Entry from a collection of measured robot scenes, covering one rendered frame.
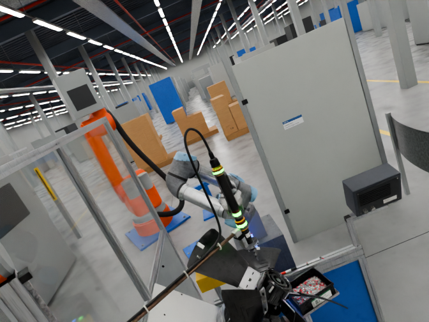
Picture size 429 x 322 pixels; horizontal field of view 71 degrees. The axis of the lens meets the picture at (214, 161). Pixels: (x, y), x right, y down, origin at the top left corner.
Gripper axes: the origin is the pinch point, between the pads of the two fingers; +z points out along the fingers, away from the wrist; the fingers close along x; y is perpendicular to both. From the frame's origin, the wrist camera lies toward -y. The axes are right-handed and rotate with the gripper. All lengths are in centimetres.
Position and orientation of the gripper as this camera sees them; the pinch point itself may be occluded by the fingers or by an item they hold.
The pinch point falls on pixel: (232, 205)
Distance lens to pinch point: 118.3
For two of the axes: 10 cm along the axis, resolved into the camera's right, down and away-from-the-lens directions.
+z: 0.6, 2.7, -9.6
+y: 3.9, 8.8, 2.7
